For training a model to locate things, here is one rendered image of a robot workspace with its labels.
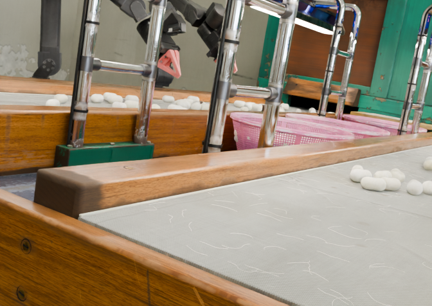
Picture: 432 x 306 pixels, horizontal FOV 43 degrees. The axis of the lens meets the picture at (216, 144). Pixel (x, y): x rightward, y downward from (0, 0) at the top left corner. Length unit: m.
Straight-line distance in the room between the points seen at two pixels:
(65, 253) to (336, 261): 0.20
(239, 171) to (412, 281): 0.26
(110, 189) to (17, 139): 0.37
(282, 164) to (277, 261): 0.34
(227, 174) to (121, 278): 0.25
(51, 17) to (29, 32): 2.15
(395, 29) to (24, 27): 2.40
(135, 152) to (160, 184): 0.44
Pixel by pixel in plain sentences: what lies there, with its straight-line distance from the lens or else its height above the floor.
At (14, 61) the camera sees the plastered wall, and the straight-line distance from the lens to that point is 3.75.
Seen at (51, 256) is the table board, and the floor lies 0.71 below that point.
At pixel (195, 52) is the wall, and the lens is 3.49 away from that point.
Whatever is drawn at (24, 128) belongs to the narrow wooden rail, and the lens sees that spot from 0.81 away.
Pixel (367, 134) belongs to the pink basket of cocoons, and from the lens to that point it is 1.35.
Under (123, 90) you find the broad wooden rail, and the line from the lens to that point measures 1.50.
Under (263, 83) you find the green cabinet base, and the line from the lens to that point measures 2.38.
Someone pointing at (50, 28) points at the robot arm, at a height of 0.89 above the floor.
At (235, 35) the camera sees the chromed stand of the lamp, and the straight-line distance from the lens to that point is 0.68.
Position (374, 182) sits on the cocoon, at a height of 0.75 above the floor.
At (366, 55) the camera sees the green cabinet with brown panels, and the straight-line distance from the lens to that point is 2.23.
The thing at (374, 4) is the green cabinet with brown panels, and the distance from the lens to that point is 2.25.
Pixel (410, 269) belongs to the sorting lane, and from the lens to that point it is 0.46.
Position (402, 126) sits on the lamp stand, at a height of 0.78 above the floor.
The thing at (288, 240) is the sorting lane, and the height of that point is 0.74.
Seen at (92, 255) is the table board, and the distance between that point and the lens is 0.40.
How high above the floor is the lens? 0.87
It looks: 8 degrees down
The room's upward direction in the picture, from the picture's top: 9 degrees clockwise
